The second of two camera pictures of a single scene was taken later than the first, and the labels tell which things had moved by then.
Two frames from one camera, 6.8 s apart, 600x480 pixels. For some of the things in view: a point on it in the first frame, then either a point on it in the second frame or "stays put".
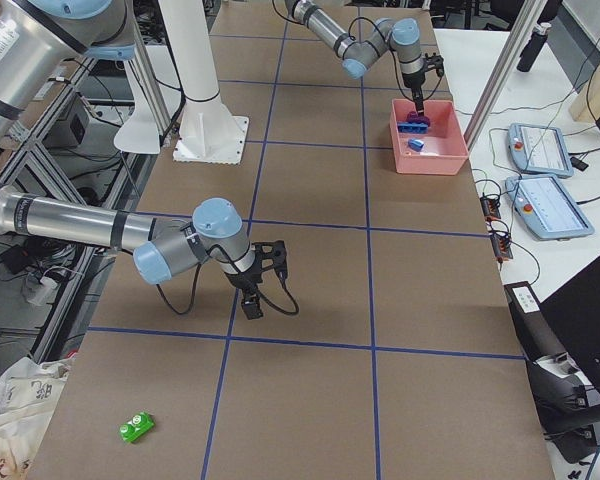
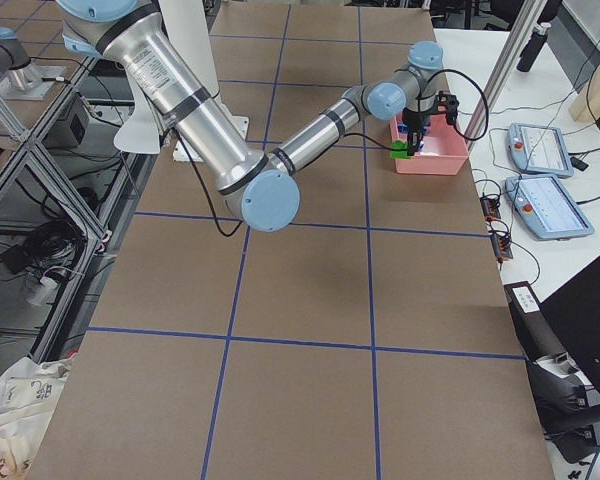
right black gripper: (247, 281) -> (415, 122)
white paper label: (525, 299) stays put
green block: (136, 427) -> (399, 154)
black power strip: (490, 209) stays put
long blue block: (412, 127) stays put
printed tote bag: (19, 414) stays put
